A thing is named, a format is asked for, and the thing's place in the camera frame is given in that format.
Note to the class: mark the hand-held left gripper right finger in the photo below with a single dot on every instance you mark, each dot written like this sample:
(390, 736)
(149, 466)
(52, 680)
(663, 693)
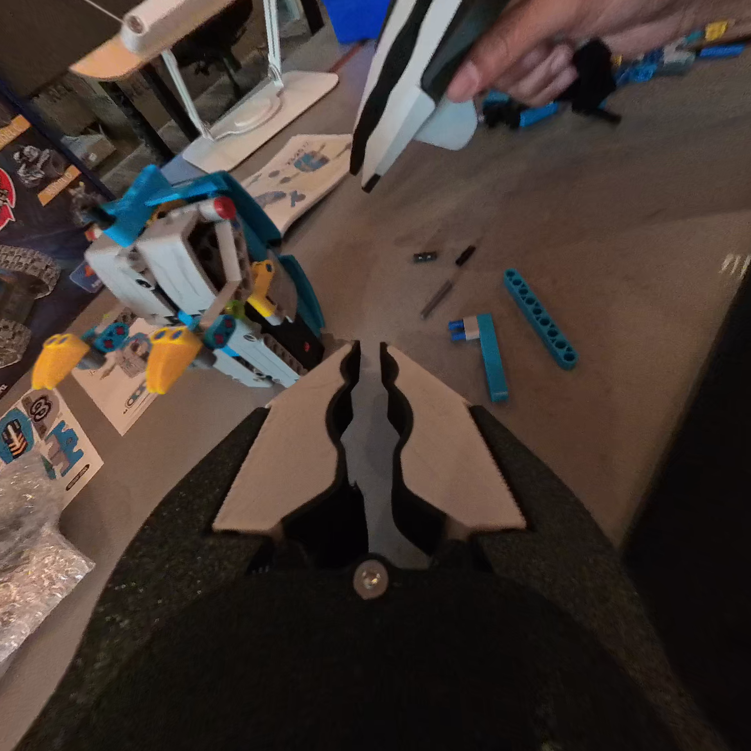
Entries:
(452, 463)

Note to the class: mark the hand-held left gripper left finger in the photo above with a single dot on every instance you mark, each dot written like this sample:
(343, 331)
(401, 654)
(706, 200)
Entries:
(281, 463)

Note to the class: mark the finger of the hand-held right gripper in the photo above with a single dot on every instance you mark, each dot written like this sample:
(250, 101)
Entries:
(405, 100)
(384, 53)

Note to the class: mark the teal short beam with pins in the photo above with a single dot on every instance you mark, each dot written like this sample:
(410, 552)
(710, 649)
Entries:
(493, 364)

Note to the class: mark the dark grey axle rod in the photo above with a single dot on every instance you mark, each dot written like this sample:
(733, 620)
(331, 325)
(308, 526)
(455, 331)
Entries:
(437, 300)

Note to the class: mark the teal long holed beam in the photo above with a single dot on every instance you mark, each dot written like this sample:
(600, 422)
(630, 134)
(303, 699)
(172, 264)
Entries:
(540, 320)

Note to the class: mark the pile of small building pieces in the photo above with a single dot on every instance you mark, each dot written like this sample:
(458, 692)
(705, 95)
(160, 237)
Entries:
(645, 64)

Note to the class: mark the blue grey toy robot model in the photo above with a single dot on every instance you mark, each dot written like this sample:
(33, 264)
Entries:
(176, 264)

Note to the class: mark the white desk lamp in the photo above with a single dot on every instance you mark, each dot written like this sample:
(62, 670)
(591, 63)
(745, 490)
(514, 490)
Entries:
(264, 111)

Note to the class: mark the person's right hand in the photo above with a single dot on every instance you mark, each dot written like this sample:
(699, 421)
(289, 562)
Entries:
(586, 17)

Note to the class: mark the blue storage bin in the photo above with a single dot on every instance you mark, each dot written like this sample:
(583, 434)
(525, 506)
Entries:
(358, 17)

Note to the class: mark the open instruction sheet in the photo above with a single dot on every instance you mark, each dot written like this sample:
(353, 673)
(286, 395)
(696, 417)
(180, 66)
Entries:
(117, 399)

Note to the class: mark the sticker sheet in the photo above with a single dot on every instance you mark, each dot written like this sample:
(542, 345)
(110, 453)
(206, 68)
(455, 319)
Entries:
(53, 446)

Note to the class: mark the bubble wrap bag with parts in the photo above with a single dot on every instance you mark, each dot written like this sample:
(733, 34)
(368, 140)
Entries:
(35, 586)

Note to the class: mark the dark panel board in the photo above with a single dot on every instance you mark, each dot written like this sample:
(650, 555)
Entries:
(47, 35)

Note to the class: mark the dark blue toy kit box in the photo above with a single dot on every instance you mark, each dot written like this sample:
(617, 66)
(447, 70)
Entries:
(35, 176)

